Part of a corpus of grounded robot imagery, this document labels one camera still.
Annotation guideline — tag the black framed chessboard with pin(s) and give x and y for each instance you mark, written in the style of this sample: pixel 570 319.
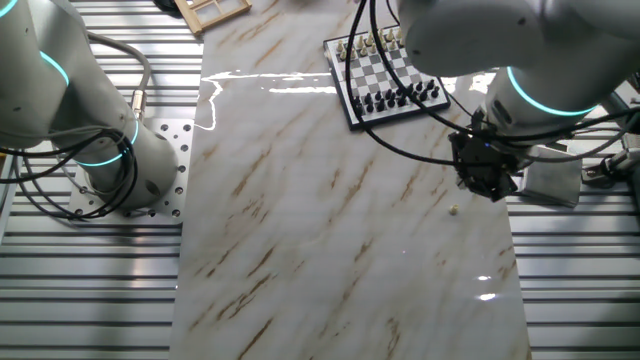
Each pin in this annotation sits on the black framed chessboard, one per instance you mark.
pixel 380 75

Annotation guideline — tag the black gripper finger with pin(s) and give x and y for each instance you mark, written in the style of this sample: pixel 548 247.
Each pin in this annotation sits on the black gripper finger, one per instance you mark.
pixel 500 192
pixel 467 181

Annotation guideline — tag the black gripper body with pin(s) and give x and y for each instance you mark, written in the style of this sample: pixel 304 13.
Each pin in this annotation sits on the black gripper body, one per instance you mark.
pixel 480 160

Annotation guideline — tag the steel digital scale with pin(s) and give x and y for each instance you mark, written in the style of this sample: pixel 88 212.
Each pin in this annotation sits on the steel digital scale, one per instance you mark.
pixel 550 180

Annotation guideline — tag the black C-clamp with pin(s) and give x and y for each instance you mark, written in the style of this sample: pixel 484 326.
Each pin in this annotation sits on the black C-clamp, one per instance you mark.
pixel 165 5

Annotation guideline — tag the wooden window frame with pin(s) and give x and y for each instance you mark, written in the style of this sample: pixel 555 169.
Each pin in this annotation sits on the wooden window frame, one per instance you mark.
pixel 186 16

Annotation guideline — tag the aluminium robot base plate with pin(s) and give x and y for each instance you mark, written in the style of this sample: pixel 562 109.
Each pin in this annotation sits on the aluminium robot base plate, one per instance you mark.
pixel 189 137

